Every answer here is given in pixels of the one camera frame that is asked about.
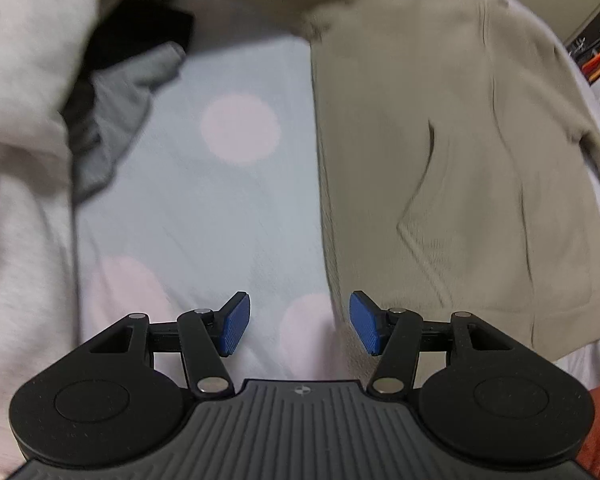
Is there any grey garment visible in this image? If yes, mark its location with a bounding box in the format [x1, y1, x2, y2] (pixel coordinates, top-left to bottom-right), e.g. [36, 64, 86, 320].
[72, 42, 186, 203]

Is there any beige fleece jacket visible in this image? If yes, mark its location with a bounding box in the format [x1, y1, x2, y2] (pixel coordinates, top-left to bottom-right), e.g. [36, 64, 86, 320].
[100, 0, 600, 361]

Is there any polka dot bed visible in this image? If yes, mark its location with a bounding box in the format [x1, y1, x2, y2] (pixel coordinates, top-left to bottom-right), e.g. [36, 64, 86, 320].
[0, 0, 600, 476]

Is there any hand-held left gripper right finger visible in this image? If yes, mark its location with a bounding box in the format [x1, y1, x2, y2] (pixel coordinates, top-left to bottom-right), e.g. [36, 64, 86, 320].
[349, 291, 521, 401]

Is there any black garment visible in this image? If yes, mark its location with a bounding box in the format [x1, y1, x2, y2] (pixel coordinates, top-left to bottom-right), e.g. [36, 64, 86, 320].
[60, 0, 196, 126]

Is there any light grey sweatshirt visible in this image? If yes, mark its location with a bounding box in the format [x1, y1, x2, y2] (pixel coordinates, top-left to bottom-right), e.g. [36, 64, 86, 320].
[0, 0, 106, 476]

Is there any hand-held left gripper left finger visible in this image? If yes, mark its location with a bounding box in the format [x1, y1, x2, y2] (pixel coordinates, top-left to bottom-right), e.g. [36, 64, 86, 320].
[80, 291, 252, 400]

